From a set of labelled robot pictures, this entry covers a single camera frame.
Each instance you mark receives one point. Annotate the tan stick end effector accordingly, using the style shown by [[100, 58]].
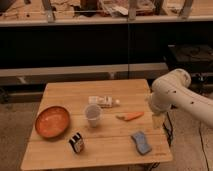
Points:
[[158, 121]]

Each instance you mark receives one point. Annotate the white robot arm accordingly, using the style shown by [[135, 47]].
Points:
[[171, 89]]

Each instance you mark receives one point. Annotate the blue sponge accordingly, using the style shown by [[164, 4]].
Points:
[[141, 143]]

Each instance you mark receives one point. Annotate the orange toy carrot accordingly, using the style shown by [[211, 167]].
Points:
[[129, 116]]

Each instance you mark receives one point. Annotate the wooden folding table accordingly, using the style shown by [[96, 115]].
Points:
[[110, 143]]

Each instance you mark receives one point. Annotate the white tube box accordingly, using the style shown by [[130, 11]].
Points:
[[103, 101]]

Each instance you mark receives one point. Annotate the clear plastic cup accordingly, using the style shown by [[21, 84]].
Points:
[[92, 114]]

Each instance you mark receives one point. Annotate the black box on right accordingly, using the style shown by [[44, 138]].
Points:
[[192, 58]]

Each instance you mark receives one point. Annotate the orange bowl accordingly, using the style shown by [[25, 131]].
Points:
[[52, 122]]

